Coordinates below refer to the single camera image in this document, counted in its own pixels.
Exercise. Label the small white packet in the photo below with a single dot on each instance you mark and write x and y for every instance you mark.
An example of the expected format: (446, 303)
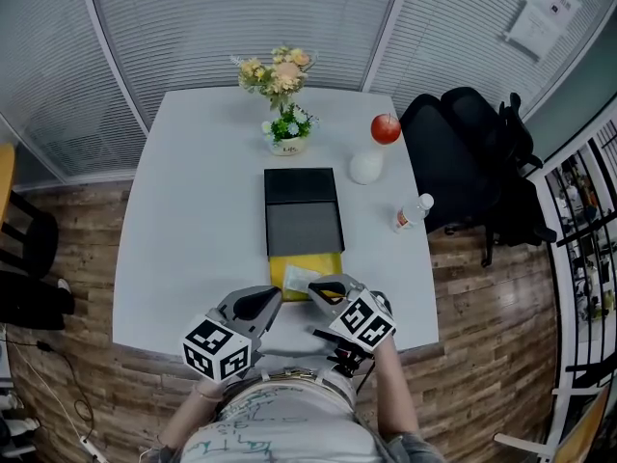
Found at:
(299, 278)

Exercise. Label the person's left forearm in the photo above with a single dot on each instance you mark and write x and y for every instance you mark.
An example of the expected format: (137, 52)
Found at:
(193, 413)

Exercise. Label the orange chair white frame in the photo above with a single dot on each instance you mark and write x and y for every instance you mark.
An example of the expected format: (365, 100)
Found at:
(585, 432)

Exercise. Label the red apple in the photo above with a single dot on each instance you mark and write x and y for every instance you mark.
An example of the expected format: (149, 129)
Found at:
(385, 128)

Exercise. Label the white power strip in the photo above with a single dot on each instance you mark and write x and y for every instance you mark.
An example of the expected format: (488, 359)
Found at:
(94, 449)

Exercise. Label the black mesh office chair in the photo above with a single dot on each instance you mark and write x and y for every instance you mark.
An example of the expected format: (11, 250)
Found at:
(429, 162)

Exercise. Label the black office chair with headrest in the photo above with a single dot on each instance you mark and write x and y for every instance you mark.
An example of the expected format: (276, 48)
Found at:
(470, 114)

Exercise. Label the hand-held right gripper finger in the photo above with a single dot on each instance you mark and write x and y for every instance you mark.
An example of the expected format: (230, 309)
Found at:
(351, 282)
(332, 311)

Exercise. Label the clear bottle red label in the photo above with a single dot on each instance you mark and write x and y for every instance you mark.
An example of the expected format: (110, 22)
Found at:
(412, 214)

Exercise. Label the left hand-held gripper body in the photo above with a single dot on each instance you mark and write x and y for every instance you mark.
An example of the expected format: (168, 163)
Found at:
(217, 350)

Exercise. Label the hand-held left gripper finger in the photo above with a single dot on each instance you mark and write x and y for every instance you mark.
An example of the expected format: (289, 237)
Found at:
(270, 316)
(229, 304)

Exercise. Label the black waist-mounted device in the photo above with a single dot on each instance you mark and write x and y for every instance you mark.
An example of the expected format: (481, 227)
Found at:
(347, 362)

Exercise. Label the person's white printed shirt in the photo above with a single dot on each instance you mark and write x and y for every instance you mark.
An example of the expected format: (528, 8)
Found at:
(284, 427)

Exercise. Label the round wooden table black base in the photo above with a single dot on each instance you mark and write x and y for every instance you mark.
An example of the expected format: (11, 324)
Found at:
(38, 244)

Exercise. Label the black box yellow drawer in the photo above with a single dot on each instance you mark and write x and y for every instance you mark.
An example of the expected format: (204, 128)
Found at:
(303, 220)

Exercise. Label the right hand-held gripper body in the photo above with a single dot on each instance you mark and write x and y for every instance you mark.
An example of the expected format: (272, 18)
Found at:
(364, 321)

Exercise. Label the person's right forearm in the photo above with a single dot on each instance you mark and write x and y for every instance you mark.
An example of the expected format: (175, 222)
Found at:
(395, 393)

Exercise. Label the small potted green plant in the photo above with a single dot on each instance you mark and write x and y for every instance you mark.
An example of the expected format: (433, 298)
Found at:
(289, 130)

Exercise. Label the peach flower bouquet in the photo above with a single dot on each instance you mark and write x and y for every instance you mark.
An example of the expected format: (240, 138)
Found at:
(282, 75)

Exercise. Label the white printed paper sheet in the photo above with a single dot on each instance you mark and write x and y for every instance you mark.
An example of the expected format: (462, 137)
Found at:
(535, 32)

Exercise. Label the white shelf black grid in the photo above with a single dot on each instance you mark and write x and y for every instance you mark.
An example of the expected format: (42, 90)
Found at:
(578, 258)

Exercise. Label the white round vase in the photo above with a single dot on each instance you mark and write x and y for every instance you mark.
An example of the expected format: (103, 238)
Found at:
(366, 167)

